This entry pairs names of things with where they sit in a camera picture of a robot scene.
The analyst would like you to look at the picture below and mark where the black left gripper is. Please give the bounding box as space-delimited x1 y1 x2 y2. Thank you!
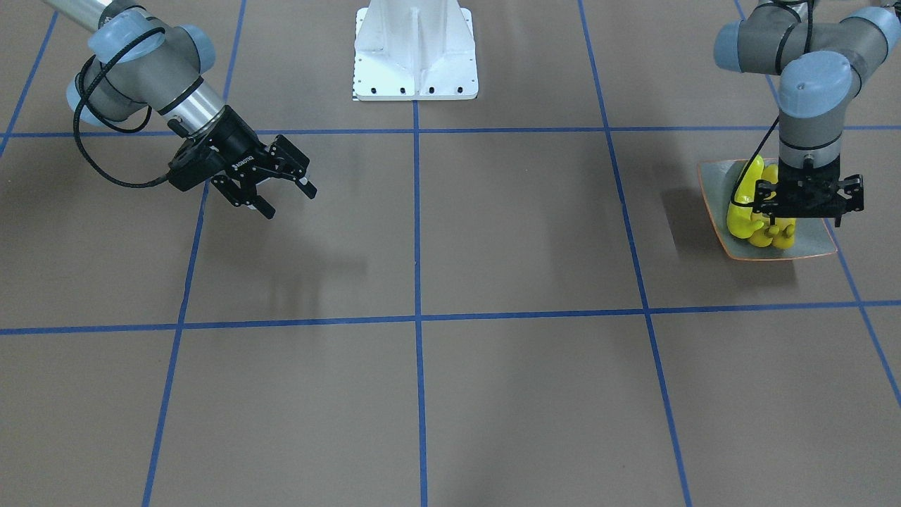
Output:
753 158 865 227

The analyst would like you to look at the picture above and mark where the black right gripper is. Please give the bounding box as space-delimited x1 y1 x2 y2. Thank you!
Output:
184 106 317 220

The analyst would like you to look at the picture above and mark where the bright yellow banana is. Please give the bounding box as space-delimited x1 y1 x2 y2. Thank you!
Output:
725 156 764 239

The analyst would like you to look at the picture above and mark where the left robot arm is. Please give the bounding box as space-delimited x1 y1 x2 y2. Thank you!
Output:
712 1 900 224

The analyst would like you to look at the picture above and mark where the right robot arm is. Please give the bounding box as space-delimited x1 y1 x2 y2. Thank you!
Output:
49 1 317 218

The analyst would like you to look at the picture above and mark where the grey square plate orange rim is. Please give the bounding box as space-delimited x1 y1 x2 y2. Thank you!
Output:
698 159 838 262

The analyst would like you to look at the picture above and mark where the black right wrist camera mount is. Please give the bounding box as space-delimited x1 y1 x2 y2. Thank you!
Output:
166 142 215 192

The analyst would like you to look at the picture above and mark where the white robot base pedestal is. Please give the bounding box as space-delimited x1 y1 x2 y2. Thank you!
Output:
352 1 479 101

